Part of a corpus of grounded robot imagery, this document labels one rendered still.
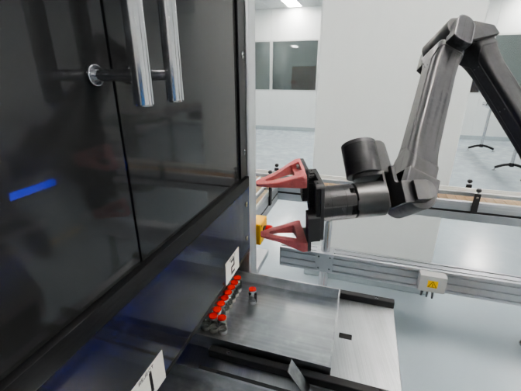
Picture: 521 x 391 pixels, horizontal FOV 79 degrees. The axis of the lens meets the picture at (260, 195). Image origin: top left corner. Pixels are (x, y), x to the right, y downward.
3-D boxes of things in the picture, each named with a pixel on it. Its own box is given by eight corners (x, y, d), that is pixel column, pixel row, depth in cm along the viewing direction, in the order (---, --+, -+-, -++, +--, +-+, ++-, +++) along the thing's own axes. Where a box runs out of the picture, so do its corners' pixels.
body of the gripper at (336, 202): (304, 168, 52) (349, 164, 52) (304, 219, 57) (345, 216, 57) (312, 186, 46) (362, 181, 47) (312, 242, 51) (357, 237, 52)
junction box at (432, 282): (417, 290, 159) (420, 275, 155) (415, 284, 163) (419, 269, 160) (444, 295, 155) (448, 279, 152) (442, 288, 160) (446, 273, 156)
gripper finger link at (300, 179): (253, 161, 51) (312, 156, 51) (257, 200, 55) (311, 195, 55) (256, 180, 45) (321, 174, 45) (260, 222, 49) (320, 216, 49)
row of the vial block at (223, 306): (208, 332, 76) (206, 317, 75) (235, 287, 92) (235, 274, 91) (216, 334, 76) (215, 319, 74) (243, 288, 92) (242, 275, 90)
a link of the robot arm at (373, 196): (399, 209, 49) (385, 217, 54) (390, 167, 50) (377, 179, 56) (354, 214, 48) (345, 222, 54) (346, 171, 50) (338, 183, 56)
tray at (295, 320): (181, 340, 74) (180, 329, 73) (225, 277, 97) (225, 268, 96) (329, 380, 65) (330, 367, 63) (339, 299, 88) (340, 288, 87)
